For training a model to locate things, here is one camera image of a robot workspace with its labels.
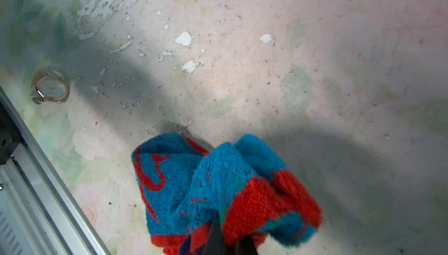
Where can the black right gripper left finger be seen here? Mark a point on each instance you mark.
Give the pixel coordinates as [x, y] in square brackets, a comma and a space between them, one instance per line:
[215, 244]

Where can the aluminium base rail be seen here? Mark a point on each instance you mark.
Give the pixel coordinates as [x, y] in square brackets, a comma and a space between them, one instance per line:
[39, 215]

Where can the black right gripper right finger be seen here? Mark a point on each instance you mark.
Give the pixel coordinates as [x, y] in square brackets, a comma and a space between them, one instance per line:
[246, 246]

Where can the red blue towel cloth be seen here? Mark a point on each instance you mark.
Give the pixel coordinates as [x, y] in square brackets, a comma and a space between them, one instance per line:
[245, 184]

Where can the gold watch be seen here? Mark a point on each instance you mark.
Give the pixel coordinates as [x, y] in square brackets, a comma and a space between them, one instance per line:
[49, 86]

